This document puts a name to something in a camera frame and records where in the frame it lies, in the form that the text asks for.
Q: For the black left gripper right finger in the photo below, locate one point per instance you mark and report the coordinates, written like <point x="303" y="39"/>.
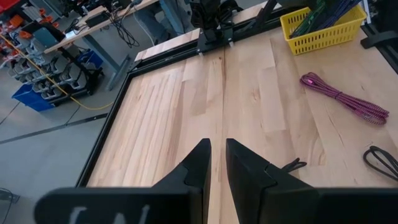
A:
<point x="258" y="193"/>

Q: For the blue storage bin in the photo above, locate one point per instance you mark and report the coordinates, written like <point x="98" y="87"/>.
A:
<point x="31" y="98"/>
<point x="90" y="59"/>

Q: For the black power brick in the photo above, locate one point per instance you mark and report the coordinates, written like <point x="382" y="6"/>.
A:
<point x="96" y="19"/>

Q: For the storage shelf rack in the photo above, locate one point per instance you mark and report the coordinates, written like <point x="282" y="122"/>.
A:
<point x="53" y="71"/>

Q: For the red storage bin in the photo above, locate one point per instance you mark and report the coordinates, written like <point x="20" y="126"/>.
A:
<point x="7" y="4"/>

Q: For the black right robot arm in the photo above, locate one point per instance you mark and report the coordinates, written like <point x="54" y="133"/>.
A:
<point x="208" y="12"/>

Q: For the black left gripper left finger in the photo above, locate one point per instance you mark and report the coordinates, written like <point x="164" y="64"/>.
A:
<point x="199" y="168"/>

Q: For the yellow plastic basket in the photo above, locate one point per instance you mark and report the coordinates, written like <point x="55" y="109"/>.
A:
<point x="326" y="40"/>

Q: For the black metal table frame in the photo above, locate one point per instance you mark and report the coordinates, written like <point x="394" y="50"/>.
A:
<point x="105" y="132"/>

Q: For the wooden workbench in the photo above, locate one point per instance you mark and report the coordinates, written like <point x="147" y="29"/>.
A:
<point x="59" y="43"/>

